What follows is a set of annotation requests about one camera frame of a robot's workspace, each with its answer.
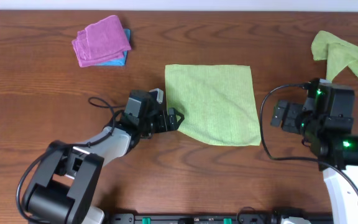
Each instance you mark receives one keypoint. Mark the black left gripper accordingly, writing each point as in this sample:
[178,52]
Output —
[163,120]

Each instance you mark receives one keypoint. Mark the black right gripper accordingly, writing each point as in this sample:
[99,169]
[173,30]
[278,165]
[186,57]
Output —
[291,115]

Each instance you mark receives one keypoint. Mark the light green cloth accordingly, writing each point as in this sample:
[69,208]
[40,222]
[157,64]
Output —
[217,101]

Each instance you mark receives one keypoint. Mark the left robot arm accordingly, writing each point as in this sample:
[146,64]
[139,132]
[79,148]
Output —
[59,185]

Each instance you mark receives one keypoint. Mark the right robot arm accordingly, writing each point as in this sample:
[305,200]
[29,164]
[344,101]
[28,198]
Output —
[326,127]

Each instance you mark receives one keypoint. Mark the folded blue cloth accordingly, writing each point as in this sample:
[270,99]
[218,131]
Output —
[120,62]

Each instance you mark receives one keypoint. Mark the crumpled green cloth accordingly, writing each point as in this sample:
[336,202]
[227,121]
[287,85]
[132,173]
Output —
[337,53]

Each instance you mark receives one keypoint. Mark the folded purple cloth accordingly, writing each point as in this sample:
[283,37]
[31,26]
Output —
[100,42]

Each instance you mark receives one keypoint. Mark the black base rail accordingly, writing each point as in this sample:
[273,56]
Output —
[246,215]

